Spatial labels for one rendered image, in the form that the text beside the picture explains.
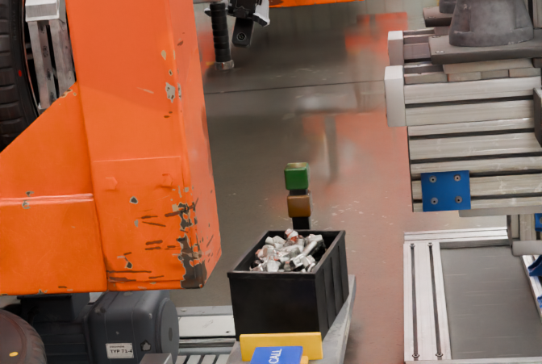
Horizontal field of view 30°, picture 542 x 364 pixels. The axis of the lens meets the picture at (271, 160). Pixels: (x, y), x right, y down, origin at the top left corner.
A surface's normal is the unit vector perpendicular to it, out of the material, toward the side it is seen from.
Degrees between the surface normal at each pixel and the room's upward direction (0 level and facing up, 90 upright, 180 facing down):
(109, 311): 23
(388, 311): 0
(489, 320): 0
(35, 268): 90
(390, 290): 0
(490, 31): 72
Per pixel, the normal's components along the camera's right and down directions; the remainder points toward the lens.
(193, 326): -0.10, -0.96
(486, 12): -0.26, -0.04
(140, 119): -0.15, 0.26
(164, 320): 0.98, -0.06
